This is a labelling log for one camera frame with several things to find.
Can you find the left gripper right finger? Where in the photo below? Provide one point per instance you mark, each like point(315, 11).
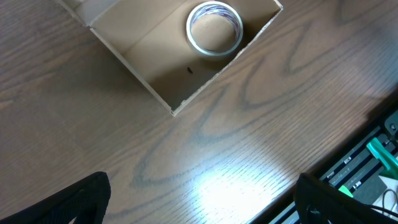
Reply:
point(318, 202)

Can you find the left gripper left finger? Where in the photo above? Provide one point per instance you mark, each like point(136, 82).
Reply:
point(85, 201)

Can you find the brown cardboard box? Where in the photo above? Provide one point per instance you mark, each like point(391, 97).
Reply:
point(149, 37)

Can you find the white tape roll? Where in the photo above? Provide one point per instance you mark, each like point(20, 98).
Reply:
point(214, 29)

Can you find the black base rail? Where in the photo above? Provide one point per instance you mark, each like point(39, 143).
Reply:
point(354, 168)

